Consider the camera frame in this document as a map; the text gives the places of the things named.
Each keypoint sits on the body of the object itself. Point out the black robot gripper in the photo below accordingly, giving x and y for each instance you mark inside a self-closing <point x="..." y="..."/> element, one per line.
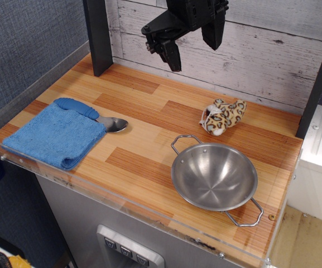
<point x="180" y="18"/>

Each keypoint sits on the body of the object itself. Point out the blue handled metal spoon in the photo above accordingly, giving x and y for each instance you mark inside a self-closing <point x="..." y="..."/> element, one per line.
<point x="112" y="124"/>

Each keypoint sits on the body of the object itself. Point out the stainless steel bowl with handles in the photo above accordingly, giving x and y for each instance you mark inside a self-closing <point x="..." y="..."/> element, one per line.
<point x="215" y="177"/>

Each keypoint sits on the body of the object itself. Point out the blue towel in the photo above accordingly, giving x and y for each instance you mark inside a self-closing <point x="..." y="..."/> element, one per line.
<point x="58" y="137"/>

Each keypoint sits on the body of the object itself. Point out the leopard print plush toy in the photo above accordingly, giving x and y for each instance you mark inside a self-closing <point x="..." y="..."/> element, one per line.
<point x="220" y="116"/>

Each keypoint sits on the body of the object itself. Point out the white grooved side cabinet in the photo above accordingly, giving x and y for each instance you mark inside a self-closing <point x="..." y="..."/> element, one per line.
<point x="305" y="190"/>

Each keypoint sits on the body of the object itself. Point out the silver dispenser button panel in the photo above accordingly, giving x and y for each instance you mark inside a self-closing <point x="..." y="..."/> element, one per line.
<point x="121" y="251"/>

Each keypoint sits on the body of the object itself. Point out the clear acrylic table guard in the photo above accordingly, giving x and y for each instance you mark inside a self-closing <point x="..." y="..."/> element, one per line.
<point x="131" y="170"/>

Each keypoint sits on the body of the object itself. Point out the yellow object at bottom left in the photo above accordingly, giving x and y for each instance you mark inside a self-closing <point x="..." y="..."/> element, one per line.
<point x="19" y="262"/>

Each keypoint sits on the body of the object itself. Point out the dark left vertical post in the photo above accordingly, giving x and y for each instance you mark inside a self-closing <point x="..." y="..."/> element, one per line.
<point x="98" y="34"/>

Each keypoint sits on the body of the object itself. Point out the dark vertical post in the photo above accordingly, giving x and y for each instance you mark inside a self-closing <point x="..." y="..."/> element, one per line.
<point x="319" y="75"/>
<point x="98" y="34"/>

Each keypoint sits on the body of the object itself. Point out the dark right vertical post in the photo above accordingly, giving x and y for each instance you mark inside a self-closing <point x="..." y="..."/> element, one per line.
<point x="319" y="75"/>

